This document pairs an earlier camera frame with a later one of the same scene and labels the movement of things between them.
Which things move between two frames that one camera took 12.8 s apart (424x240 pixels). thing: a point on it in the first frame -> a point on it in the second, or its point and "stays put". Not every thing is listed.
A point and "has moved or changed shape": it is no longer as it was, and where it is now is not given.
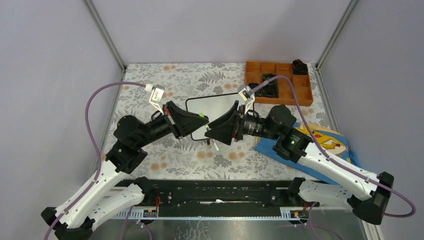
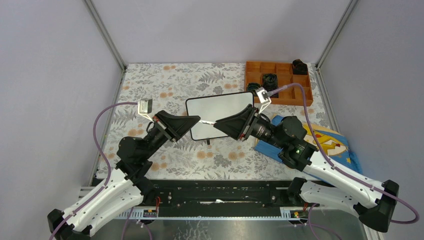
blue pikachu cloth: (324, 136) stays put
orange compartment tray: (254, 72) stays put
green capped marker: (202, 115) has moved or changed shape
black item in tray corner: (299, 67) stays put
